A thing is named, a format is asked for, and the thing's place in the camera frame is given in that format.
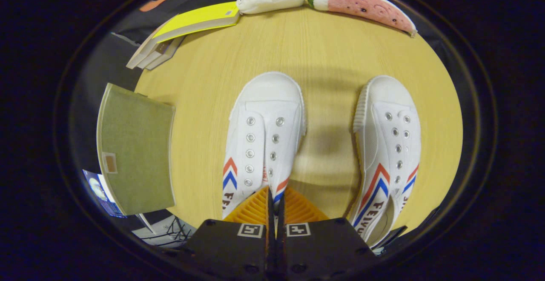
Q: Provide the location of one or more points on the tan cover book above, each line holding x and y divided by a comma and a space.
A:
142, 53

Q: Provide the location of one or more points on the white canvas shoe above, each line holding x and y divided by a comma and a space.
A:
385, 144
264, 115

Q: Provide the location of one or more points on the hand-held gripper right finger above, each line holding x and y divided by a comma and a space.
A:
315, 247

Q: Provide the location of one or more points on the blue printed sheet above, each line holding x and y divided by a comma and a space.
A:
100, 191

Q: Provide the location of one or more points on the yellow cover book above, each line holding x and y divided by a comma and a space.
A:
196, 19

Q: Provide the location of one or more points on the green fabric storage box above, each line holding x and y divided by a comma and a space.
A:
136, 153

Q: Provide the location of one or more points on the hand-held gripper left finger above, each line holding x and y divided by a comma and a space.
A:
238, 247

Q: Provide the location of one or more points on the watermelon slice plush toy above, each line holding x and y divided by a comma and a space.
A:
362, 4

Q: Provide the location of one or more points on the grey paperback book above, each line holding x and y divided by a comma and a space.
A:
170, 51
156, 54

